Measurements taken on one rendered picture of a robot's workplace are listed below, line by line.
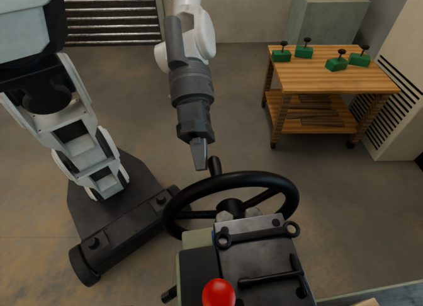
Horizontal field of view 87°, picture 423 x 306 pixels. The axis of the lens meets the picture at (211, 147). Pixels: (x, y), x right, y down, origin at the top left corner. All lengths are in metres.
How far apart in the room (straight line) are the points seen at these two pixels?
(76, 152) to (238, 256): 0.71
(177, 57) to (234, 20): 2.65
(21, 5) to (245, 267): 0.45
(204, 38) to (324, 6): 1.81
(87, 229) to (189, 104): 1.02
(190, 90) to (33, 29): 0.26
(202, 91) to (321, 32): 1.94
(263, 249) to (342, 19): 2.17
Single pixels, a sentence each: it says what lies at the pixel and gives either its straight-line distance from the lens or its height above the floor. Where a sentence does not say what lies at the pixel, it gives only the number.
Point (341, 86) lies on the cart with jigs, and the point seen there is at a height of 0.53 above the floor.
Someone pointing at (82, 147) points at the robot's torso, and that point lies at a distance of 0.88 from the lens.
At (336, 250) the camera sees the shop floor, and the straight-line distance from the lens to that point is 1.47.
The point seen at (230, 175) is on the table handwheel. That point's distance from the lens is 0.37.
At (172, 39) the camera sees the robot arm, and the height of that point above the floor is 1.08.
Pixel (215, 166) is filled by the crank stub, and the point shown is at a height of 0.93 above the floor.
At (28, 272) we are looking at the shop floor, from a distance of 1.60.
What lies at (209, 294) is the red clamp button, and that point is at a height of 1.02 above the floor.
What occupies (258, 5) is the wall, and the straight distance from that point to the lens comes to 3.07.
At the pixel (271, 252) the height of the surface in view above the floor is 1.00.
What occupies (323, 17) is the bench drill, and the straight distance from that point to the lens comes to 2.27.
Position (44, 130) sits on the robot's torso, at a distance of 0.75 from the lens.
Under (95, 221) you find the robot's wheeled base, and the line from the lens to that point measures 1.33.
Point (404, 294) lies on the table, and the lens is 0.44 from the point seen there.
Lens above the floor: 1.26
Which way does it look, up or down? 48 degrees down
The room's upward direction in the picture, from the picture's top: 1 degrees counter-clockwise
